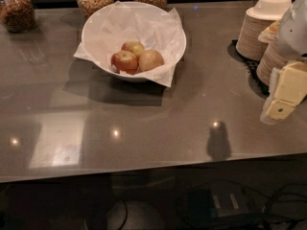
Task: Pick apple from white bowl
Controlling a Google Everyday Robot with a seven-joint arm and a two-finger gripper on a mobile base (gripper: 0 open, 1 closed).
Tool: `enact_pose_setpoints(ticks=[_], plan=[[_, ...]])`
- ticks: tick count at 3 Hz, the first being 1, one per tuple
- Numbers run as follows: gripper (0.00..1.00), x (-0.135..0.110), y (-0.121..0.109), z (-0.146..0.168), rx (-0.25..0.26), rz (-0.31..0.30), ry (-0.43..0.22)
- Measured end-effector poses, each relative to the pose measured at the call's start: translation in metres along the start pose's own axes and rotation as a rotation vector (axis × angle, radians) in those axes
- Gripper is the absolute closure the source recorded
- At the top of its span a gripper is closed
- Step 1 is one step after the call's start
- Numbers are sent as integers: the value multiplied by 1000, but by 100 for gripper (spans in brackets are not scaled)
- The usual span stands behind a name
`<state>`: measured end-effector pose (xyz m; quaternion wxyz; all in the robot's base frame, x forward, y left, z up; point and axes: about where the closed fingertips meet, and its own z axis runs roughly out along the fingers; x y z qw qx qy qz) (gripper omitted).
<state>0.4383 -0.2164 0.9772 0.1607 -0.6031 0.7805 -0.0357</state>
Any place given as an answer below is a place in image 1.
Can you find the white bowl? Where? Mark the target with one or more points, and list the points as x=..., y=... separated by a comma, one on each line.
x=96, y=26

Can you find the glass jar left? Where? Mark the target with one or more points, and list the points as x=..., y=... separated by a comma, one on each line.
x=17, y=16

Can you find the yellow-red apple back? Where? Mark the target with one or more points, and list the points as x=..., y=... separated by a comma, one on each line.
x=134, y=47

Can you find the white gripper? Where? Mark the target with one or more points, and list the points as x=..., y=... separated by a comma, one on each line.
x=295, y=33

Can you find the paper bowl stack front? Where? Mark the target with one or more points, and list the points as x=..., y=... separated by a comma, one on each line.
x=271, y=58

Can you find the yellowish apple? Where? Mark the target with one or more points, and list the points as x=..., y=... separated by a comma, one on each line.
x=149, y=60

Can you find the black mat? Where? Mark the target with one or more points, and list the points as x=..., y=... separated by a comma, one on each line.
x=254, y=82

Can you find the red apple front left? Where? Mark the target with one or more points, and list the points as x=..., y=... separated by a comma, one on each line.
x=124, y=61

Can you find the white paper liner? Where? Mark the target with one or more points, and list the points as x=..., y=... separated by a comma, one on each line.
x=128, y=23

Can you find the dark box under table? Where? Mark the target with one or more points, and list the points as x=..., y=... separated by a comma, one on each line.
x=217, y=207

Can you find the paper bowl stack rear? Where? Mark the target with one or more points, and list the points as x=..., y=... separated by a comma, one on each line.
x=256, y=20

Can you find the paper bowl stack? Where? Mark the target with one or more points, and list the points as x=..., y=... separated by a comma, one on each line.
x=256, y=20
x=271, y=58

